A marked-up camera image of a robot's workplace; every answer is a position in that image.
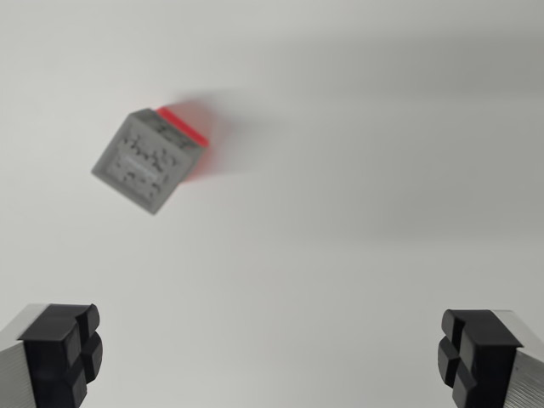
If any black-tipped silver gripper right finger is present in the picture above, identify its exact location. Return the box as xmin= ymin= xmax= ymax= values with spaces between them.
xmin=436 ymin=309 xmax=544 ymax=408

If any black-tipped silver gripper left finger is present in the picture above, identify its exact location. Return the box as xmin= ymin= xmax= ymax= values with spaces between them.
xmin=0 ymin=303 xmax=105 ymax=408

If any grey embossed rubber cube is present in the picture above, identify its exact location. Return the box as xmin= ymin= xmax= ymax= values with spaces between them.
xmin=90 ymin=108 xmax=201 ymax=217

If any red embossed rubber cube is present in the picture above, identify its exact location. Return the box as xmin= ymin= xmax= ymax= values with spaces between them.
xmin=155 ymin=99 xmax=222 ymax=187

